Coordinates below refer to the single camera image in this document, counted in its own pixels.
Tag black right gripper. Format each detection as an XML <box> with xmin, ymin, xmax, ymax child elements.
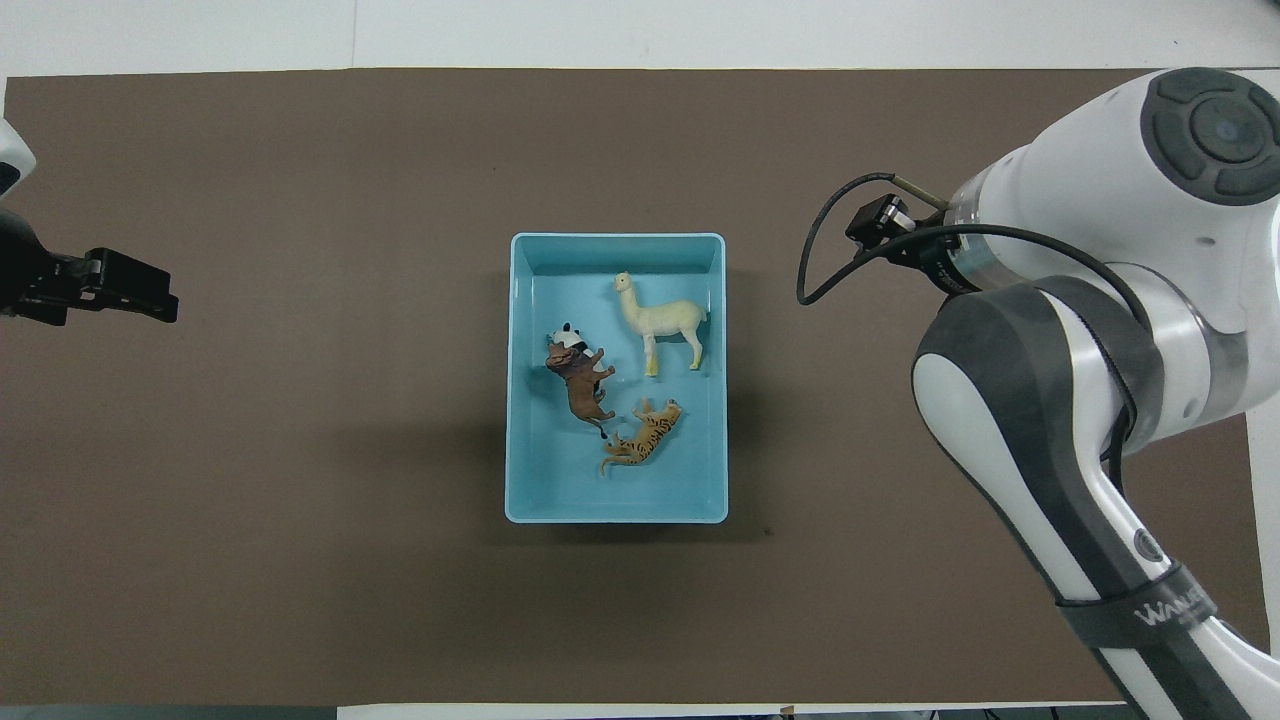
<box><xmin>846</xmin><ymin>195</ymin><xmax>986</xmax><ymax>296</ymax></box>

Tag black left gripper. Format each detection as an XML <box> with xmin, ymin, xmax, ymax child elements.
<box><xmin>0</xmin><ymin>205</ymin><xmax>179</xmax><ymax>326</ymax></box>

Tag cream alpaca toy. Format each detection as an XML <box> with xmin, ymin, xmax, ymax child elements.
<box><xmin>613</xmin><ymin>270</ymin><xmax>711</xmax><ymax>379</ymax></box>

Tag orange tiger toy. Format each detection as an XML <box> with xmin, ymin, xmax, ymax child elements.
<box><xmin>599</xmin><ymin>398</ymin><xmax>685</xmax><ymax>478</ymax></box>

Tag brown lion toy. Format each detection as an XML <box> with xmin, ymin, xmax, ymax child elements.
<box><xmin>545</xmin><ymin>340</ymin><xmax>617</xmax><ymax>439</ymax></box>

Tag light blue storage box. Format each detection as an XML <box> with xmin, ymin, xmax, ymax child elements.
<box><xmin>504</xmin><ymin>232</ymin><xmax>730</xmax><ymax>525</ymax></box>

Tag brown table mat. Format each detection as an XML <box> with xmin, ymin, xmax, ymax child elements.
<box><xmin>0</xmin><ymin>68</ymin><xmax>1276</xmax><ymax>706</ymax></box>

